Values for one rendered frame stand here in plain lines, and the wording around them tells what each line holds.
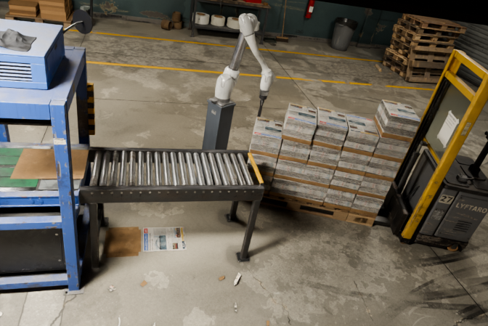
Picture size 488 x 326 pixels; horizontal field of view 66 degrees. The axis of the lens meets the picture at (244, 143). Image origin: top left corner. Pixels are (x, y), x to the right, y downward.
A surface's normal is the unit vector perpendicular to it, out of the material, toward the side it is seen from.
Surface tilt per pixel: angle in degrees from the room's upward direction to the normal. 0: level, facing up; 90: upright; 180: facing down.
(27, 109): 90
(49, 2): 90
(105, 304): 0
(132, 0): 90
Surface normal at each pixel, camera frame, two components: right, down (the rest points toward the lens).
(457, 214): -0.11, 0.50
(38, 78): 0.22, 0.54
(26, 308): 0.17, -0.85
